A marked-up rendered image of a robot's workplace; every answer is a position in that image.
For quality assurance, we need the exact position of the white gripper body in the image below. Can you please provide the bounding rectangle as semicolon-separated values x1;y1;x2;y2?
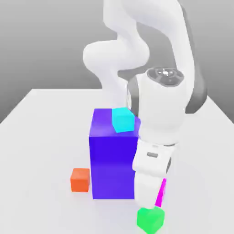
134;171;164;209

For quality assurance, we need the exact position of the small magenta cube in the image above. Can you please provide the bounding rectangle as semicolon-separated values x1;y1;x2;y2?
154;178;167;208

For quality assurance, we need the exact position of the small green cube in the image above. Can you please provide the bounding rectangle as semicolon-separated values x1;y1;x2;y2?
136;206;165;234

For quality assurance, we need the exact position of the small orange cube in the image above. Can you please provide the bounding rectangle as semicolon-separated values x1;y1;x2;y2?
70;168;90;193

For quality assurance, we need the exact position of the small cyan cube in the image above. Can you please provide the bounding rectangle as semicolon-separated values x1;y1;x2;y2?
111;106;136;133

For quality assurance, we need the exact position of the large blue box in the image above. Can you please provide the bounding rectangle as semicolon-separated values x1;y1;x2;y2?
89;108;142;200

